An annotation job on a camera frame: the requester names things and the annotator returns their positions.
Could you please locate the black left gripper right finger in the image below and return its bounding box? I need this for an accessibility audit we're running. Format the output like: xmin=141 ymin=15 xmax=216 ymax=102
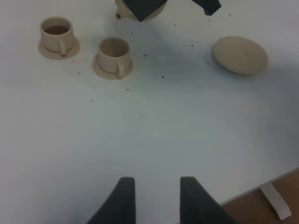
xmin=180 ymin=177 xmax=237 ymax=224

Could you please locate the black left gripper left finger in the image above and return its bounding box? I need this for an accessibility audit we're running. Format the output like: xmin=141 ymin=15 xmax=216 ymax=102
xmin=88 ymin=177 xmax=136 ymax=224

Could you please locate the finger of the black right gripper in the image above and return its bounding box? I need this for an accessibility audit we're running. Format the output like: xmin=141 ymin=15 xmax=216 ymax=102
xmin=192 ymin=0 xmax=221 ymax=16
xmin=123 ymin=0 xmax=167 ymax=22

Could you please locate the beige ceramic teapot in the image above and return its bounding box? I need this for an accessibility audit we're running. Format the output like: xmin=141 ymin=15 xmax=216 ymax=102
xmin=115 ymin=0 xmax=167 ymax=22

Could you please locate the large beige teapot saucer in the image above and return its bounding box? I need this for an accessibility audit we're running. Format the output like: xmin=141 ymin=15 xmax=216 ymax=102
xmin=212 ymin=36 xmax=269 ymax=76

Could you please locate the near beige teacup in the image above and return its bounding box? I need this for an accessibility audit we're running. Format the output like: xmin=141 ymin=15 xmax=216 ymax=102
xmin=96 ymin=37 xmax=131 ymax=77

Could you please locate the beige teacup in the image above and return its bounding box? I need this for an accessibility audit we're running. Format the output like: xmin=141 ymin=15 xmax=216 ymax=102
xmin=96 ymin=37 xmax=131 ymax=77
xmin=40 ymin=17 xmax=75 ymax=57

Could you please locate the near beige cup saucer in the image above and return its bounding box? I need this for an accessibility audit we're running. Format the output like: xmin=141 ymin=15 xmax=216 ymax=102
xmin=91 ymin=56 xmax=133 ymax=80

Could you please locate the beige cup saucer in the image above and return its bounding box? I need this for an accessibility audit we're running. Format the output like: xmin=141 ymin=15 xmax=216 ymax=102
xmin=91 ymin=56 xmax=133 ymax=80
xmin=38 ymin=38 xmax=80 ymax=60

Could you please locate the white table leg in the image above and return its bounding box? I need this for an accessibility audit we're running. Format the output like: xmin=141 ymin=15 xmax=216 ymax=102
xmin=260 ymin=182 xmax=292 ymax=220

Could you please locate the far beige teacup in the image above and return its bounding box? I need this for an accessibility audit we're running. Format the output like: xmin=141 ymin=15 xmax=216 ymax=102
xmin=40 ymin=17 xmax=75 ymax=57

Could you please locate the far beige cup saucer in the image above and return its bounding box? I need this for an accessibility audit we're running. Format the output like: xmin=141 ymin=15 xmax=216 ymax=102
xmin=38 ymin=38 xmax=80 ymax=60

